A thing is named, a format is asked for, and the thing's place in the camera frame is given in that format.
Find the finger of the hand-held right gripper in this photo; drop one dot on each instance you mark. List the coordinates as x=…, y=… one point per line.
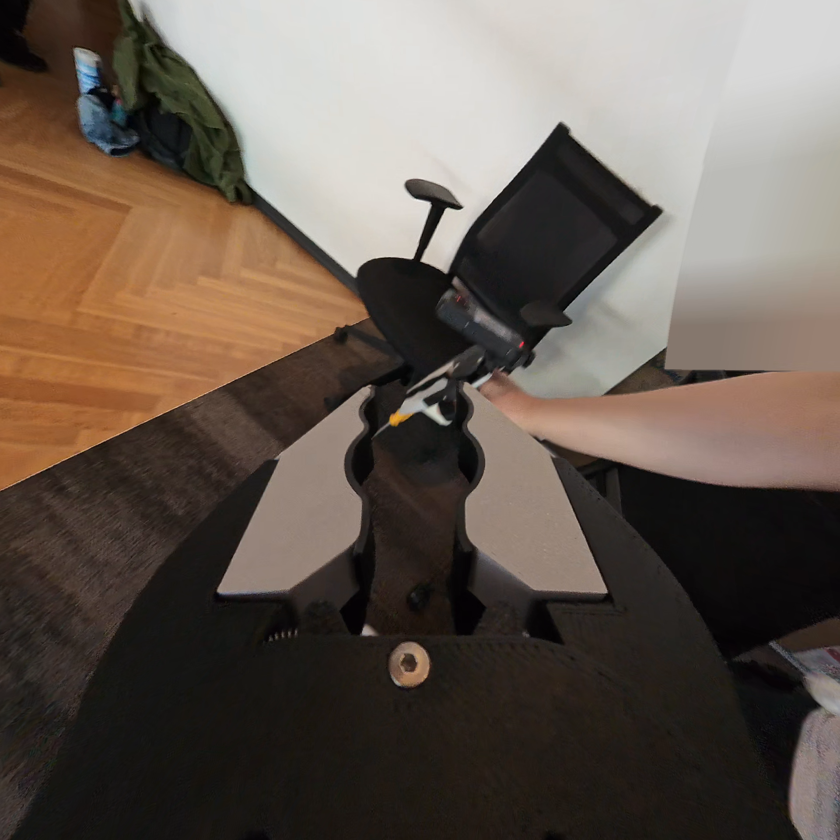
x=413, y=403

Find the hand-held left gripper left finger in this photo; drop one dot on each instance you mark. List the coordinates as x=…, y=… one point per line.
x=295, y=525

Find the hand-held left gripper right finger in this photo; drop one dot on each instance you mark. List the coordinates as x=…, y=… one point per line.
x=525, y=525

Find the person's right forearm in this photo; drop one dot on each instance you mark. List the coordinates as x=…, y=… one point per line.
x=689, y=426

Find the person's right hand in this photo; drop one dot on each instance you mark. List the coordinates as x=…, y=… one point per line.
x=515, y=394

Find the black office chair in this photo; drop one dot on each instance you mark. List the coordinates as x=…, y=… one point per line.
x=551, y=229

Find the black backpack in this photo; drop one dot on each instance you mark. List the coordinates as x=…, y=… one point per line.
x=164, y=138

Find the person's white shirt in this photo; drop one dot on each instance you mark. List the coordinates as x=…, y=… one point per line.
x=817, y=774

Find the green jacket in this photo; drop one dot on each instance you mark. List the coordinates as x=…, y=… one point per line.
x=170, y=85

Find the blue white bag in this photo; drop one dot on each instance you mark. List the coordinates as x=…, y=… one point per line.
x=98, y=124

